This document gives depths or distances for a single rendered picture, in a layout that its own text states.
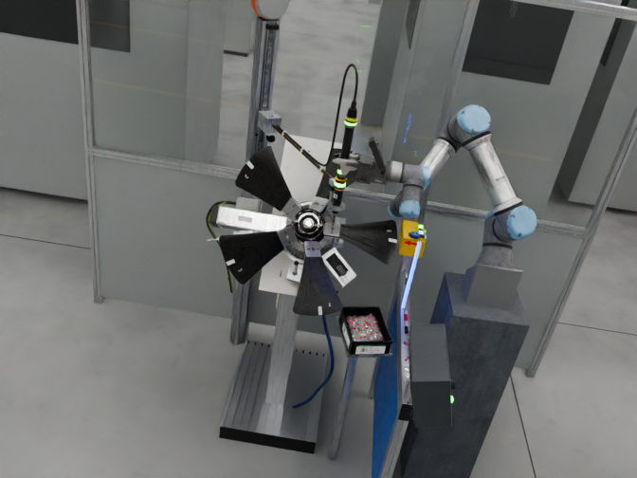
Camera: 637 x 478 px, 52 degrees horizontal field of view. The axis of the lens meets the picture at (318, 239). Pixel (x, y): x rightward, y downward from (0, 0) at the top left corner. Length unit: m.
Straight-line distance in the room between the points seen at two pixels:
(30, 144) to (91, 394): 2.05
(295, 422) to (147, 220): 1.31
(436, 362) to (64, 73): 3.32
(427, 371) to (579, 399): 2.21
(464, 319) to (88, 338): 2.11
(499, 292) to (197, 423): 1.59
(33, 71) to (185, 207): 1.63
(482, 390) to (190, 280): 1.74
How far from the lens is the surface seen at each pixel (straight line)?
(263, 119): 2.94
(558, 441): 3.76
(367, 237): 2.55
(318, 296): 2.53
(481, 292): 2.64
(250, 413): 3.28
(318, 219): 2.52
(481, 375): 2.81
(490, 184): 2.54
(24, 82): 4.74
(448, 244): 3.44
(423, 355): 1.98
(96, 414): 3.41
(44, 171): 4.96
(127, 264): 3.80
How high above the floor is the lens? 2.50
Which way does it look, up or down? 32 degrees down
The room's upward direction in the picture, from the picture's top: 9 degrees clockwise
